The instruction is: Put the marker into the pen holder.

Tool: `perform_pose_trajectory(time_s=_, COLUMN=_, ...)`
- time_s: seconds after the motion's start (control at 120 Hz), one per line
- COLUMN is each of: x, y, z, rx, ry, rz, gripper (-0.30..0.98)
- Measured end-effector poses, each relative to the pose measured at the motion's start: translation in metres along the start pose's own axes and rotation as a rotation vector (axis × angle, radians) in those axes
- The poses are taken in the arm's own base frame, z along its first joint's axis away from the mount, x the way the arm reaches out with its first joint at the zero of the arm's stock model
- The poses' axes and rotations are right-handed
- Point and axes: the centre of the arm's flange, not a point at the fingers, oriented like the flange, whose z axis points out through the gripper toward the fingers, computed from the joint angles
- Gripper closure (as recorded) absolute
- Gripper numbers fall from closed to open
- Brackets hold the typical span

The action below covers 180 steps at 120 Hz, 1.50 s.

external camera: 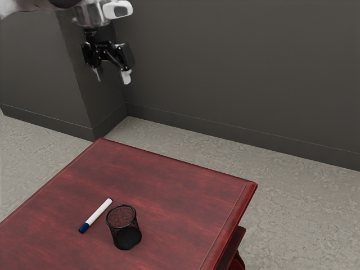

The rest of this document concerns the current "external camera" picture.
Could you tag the white marker with blue cap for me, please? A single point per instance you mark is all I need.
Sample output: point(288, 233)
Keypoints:
point(95, 215)

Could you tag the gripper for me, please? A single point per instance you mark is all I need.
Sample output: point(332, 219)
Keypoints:
point(105, 38)

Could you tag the black mesh pen holder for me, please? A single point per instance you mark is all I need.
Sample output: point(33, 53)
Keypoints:
point(123, 227)

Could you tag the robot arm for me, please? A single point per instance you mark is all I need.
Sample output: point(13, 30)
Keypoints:
point(90, 12)

